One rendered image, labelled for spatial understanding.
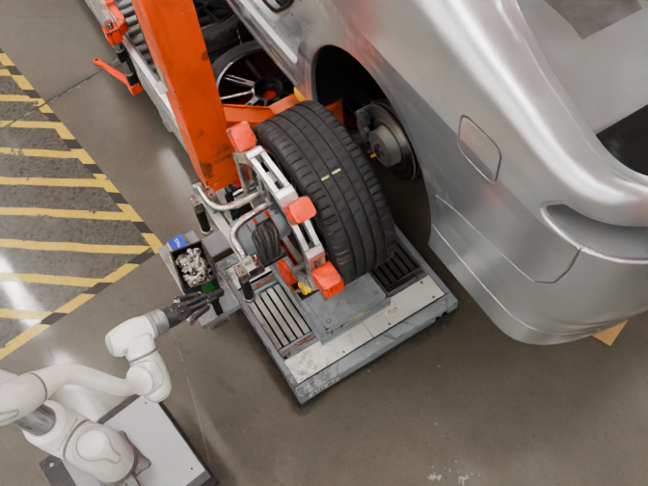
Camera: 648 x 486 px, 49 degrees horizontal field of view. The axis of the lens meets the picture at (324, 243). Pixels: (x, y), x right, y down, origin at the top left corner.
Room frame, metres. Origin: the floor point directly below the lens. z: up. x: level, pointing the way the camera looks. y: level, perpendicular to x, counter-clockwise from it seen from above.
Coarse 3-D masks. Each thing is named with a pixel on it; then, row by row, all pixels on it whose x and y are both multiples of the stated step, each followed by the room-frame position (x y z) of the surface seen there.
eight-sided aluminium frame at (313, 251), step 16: (240, 160) 1.62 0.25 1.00; (256, 160) 1.51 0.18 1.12; (240, 176) 1.67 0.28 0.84; (272, 192) 1.39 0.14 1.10; (288, 192) 1.36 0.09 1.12; (288, 224) 1.30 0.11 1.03; (304, 224) 1.30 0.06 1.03; (288, 240) 1.50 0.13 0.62; (304, 240) 1.25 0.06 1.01; (304, 256) 1.22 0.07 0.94; (320, 256) 1.22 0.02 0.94; (304, 272) 1.35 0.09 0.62
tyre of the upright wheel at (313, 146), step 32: (256, 128) 1.66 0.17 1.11; (288, 128) 1.59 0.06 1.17; (320, 128) 1.56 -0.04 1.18; (288, 160) 1.45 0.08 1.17; (320, 160) 1.44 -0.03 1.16; (352, 160) 1.44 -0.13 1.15; (320, 192) 1.34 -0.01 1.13; (352, 192) 1.34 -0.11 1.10; (320, 224) 1.28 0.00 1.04; (352, 224) 1.27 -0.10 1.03; (384, 224) 1.29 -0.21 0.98; (352, 256) 1.22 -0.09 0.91; (384, 256) 1.27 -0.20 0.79
